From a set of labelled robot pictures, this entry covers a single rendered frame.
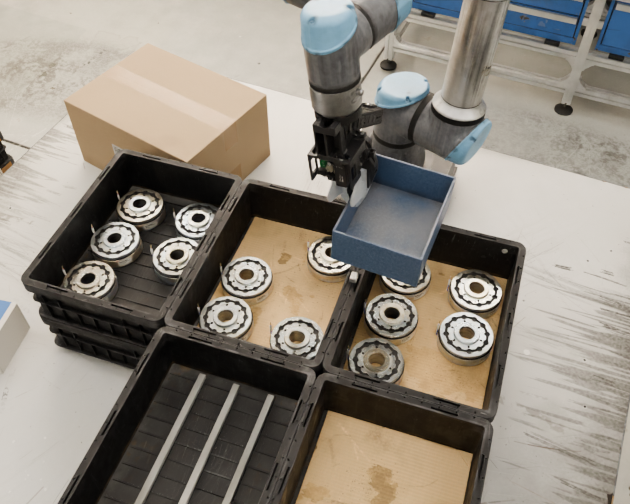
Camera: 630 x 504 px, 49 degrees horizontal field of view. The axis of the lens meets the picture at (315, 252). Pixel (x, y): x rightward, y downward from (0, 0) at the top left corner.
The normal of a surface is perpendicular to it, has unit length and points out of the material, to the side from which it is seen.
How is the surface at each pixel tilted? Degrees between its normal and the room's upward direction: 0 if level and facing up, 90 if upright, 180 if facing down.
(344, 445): 0
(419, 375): 0
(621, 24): 90
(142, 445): 0
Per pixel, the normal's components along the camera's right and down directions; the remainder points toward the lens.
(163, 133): 0.00, -0.65
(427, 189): -0.39, 0.71
